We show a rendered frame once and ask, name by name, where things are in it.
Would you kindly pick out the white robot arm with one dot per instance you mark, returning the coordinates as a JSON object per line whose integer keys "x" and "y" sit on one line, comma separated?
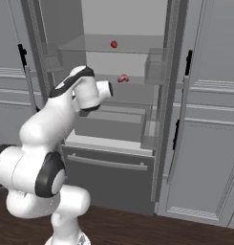
{"x": 42, "y": 127}

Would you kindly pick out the glass fridge shelf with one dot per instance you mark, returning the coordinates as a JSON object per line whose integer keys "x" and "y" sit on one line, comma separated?
{"x": 137, "y": 79}
{"x": 134, "y": 43}

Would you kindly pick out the grey right fridge door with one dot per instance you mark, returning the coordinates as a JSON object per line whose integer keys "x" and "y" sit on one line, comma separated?
{"x": 210, "y": 153}

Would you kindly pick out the grey fridge door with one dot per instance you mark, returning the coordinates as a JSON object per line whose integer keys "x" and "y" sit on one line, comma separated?
{"x": 7, "y": 38}
{"x": 210, "y": 153}

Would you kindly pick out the grey fridge body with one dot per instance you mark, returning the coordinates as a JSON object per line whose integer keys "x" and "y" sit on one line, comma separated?
{"x": 121, "y": 19}

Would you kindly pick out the grey left fridge door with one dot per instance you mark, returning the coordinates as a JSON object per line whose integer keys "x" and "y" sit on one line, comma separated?
{"x": 7, "y": 38}

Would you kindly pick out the clear door bin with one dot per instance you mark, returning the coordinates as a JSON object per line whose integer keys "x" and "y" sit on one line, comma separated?
{"x": 150, "y": 130}
{"x": 53, "y": 59}
{"x": 155, "y": 67}

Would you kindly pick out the red food piece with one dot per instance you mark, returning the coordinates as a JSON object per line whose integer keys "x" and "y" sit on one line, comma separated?
{"x": 123, "y": 78}

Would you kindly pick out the dark grey freezer drawer front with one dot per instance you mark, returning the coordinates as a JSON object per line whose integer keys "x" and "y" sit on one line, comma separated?
{"x": 115, "y": 188}

